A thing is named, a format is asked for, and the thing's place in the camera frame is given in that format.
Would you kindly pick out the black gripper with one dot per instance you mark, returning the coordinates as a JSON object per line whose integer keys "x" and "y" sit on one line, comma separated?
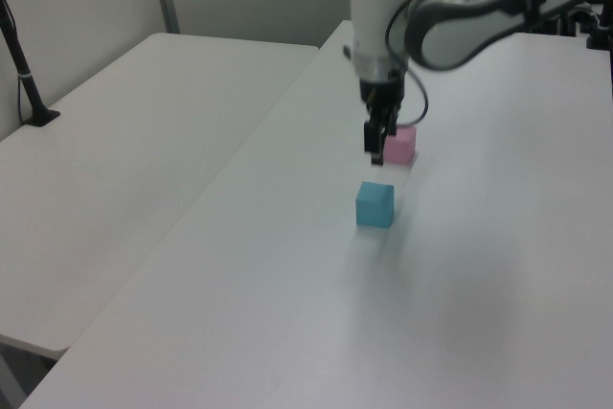
{"x": 382, "y": 93}

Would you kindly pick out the blue cube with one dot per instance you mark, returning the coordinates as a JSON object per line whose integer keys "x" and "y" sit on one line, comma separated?
{"x": 373, "y": 210}

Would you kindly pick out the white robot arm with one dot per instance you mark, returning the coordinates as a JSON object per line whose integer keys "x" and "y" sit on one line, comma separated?
{"x": 376, "y": 11}

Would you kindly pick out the pink cube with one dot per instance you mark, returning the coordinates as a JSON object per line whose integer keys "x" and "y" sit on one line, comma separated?
{"x": 404, "y": 146}

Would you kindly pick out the black equipment box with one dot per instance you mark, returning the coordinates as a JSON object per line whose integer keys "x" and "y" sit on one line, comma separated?
{"x": 555, "y": 26}

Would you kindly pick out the black clamp stand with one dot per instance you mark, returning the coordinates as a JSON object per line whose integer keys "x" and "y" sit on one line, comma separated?
{"x": 598, "y": 33}

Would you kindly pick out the grey table leg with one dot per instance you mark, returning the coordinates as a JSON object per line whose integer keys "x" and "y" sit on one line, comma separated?
{"x": 10, "y": 385}

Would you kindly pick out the black camera stand pole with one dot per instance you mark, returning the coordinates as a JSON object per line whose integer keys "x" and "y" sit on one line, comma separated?
{"x": 21, "y": 69}

